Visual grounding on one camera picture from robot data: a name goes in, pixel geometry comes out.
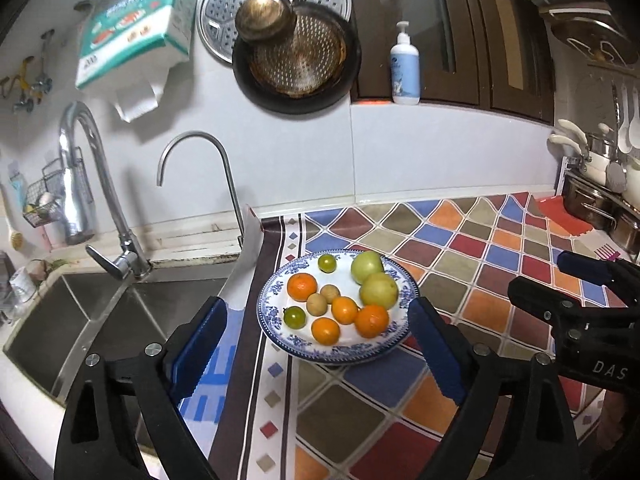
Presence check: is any teal paper towel pack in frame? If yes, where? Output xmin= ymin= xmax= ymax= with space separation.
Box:
xmin=75 ymin=0 xmax=198 ymax=123

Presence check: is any red mat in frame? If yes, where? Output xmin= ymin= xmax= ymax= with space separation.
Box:
xmin=537 ymin=197 xmax=601 ymax=241

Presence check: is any round metal steamer plate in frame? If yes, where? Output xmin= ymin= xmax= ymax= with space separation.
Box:
xmin=196 ymin=0 xmax=351 ymax=66

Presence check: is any white pump bottle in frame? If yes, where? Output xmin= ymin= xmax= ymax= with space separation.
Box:
xmin=389 ymin=21 xmax=422 ymax=106

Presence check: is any black wire basket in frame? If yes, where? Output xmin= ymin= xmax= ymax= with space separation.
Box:
xmin=22 ymin=159 xmax=68 ymax=228

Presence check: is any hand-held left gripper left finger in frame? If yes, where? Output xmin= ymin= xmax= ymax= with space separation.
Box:
xmin=52 ymin=296 xmax=230 ymax=480

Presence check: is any perforated metal strainer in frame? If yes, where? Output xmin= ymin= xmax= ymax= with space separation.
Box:
xmin=248 ymin=0 xmax=347 ymax=98

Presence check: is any white hanging spoon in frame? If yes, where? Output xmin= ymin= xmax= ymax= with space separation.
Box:
xmin=617 ymin=85 xmax=632 ymax=154

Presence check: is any yellow handled wall tap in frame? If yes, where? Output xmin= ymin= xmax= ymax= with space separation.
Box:
xmin=0 ymin=30 xmax=55 ymax=113

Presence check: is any person's right forearm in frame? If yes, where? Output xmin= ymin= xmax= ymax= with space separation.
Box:
xmin=597 ymin=390 xmax=633 ymax=441

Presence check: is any thin gooseneck faucet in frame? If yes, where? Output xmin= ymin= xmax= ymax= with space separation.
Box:
xmin=156 ymin=131 xmax=246 ymax=248

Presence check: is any blue and white plate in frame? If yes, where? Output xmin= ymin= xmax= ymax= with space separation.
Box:
xmin=256 ymin=250 xmax=420 ymax=365

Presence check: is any black frying pan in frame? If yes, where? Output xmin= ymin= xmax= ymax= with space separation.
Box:
xmin=231 ymin=0 xmax=362 ymax=115

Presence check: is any large green apple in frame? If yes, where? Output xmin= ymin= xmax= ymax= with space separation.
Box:
xmin=360 ymin=272 xmax=399 ymax=309

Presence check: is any dark wooden window frame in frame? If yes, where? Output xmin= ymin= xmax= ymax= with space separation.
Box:
xmin=340 ymin=0 xmax=556 ymax=126

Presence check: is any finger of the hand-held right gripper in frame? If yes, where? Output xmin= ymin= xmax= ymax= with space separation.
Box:
xmin=507 ymin=275 xmax=602 ymax=334
xmin=556 ymin=250 xmax=640 ymax=294

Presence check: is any steel sink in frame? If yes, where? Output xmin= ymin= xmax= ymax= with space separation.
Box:
xmin=2 ymin=272 xmax=231 ymax=461

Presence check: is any brass ladle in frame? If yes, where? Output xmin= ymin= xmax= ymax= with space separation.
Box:
xmin=235 ymin=0 xmax=298 ymax=43

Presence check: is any white pot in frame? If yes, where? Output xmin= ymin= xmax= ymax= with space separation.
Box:
xmin=547 ymin=119 xmax=626 ymax=186

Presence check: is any slotted steel spatula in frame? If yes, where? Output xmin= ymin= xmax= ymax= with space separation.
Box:
xmin=607 ymin=162 xmax=627 ymax=194

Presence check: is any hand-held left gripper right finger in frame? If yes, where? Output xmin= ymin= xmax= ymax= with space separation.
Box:
xmin=407 ymin=296 xmax=583 ymax=480

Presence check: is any colourful checked table cover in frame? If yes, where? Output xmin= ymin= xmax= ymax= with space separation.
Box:
xmin=207 ymin=192 xmax=626 ymax=480

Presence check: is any orange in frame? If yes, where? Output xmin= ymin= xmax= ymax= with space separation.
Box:
xmin=287 ymin=273 xmax=319 ymax=303
xmin=311 ymin=317 xmax=341 ymax=346
xmin=331 ymin=296 xmax=359 ymax=325
xmin=355 ymin=305 xmax=390 ymax=339

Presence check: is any tall chrome faucet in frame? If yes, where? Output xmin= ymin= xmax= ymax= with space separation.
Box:
xmin=59 ymin=101 xmax=152 ymax=281

